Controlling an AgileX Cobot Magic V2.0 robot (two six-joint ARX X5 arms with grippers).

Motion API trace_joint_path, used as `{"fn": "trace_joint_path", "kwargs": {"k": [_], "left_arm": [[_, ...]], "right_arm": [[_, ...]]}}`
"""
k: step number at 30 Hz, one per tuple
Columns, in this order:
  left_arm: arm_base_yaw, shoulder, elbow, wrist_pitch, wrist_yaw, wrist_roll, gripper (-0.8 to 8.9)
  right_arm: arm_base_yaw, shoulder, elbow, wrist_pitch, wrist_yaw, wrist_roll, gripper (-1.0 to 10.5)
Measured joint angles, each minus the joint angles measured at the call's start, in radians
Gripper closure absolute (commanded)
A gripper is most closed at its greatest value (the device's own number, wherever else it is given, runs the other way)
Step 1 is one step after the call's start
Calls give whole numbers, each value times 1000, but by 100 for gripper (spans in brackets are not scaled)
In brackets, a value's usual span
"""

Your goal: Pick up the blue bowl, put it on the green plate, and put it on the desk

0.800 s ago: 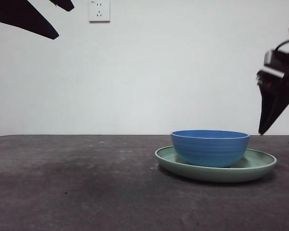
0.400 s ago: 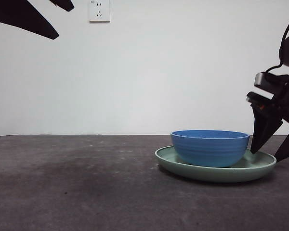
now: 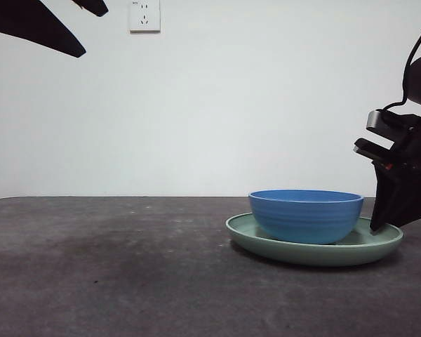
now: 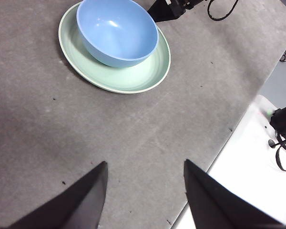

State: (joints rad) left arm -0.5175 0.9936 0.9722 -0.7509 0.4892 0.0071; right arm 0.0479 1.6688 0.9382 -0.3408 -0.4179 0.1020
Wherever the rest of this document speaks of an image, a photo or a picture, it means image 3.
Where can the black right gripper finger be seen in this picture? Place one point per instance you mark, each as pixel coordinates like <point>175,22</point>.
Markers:
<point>415,200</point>
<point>382,196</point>

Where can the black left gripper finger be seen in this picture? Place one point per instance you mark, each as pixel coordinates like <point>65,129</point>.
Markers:
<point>28,24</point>
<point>94,6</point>

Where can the blue ribbed bowl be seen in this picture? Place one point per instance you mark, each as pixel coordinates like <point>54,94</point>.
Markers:
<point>305,221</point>

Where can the pale green plate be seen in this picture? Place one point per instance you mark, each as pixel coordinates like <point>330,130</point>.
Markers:
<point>301,254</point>

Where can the white wall socket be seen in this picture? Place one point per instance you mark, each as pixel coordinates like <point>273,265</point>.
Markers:
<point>144,17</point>

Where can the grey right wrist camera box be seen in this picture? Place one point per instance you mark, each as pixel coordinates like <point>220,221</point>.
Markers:
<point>375,121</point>

